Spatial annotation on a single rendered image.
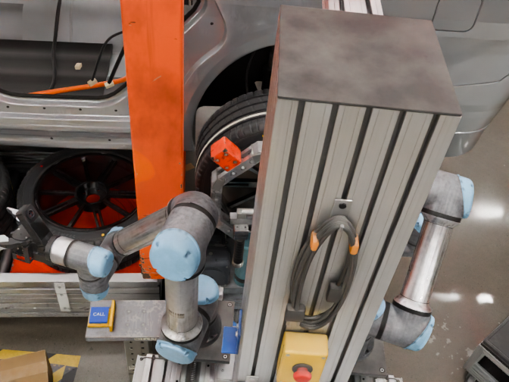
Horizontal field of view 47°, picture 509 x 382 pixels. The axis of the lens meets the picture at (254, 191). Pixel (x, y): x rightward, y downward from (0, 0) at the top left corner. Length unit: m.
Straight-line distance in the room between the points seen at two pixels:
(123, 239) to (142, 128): 0.37
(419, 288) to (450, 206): 0.26
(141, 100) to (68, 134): 0.87
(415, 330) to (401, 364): 1.17
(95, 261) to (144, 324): 0.85
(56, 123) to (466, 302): 2.21
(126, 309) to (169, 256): 1.11
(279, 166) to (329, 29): 0.23
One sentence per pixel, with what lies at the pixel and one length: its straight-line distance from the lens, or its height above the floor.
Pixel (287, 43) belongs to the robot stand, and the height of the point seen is 2.03.
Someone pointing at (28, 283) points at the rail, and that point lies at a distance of 2.67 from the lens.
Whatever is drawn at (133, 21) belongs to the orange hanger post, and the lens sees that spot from 1.63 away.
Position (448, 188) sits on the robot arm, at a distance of 1.76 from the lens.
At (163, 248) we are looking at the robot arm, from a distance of 1.33.
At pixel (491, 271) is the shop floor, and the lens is 3.50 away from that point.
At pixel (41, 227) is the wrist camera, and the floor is 1.27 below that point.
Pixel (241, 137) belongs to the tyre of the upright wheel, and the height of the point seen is 1.11.
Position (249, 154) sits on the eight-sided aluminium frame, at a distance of 2.12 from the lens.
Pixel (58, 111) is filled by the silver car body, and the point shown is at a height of 0.93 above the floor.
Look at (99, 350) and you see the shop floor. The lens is 2.87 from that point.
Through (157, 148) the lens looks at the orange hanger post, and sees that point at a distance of 1.89.
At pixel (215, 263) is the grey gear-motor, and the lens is 2.62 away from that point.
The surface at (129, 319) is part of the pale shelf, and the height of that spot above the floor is 0.45.
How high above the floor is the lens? 2.48
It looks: 45 degrees down
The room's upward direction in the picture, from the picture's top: 7 degrees clockwise
